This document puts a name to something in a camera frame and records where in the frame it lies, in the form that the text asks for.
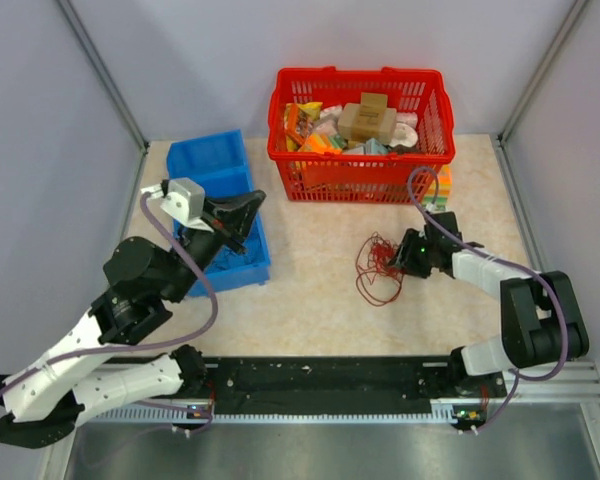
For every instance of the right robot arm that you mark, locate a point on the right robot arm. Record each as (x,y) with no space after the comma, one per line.
(540,318)

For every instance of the grey aluminium frame rail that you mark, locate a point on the grey aluminium frame rail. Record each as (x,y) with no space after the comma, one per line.
(558,183)

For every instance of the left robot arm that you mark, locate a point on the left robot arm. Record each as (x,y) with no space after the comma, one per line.
(104,361)

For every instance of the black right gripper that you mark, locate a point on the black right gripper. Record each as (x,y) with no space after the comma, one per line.
(404,259)

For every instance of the brown cardboard box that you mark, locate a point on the brown cardboard box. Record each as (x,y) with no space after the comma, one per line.
(370,118)

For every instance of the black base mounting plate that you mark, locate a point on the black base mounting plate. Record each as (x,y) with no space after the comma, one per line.
(332,385)

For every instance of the colourful sponge pack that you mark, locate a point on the colourful sponge pack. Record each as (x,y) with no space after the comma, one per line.
(443,185)

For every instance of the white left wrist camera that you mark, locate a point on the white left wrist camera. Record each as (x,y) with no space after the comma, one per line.
(182,199)

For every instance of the red plastic shopping basket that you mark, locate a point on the red plastic shopping basket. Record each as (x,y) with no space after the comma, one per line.
(310,100)

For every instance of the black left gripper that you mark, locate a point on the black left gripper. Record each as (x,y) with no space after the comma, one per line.
(232,218)

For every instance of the orange sponge daddy box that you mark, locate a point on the orange sponge daddy box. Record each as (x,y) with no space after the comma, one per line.
(322,144)

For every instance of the teal sponge package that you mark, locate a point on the teal sponge package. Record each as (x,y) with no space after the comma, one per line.
(374,147)

